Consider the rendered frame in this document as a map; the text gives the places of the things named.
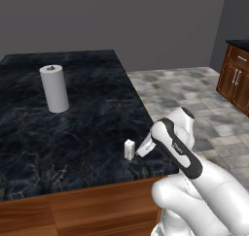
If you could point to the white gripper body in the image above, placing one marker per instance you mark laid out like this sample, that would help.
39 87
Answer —
145 147

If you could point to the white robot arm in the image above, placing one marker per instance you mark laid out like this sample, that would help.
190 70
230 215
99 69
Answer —
207 188

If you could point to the white boxed drink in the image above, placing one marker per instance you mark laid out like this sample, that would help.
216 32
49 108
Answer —
129 149

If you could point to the brown wooden cabinet run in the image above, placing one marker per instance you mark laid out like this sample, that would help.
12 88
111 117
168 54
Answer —
235 76

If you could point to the brown wooden kitchen island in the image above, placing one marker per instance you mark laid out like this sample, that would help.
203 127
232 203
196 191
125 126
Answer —
64 210

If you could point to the white paper towel roll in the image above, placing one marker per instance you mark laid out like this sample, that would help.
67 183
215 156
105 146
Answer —
55 89

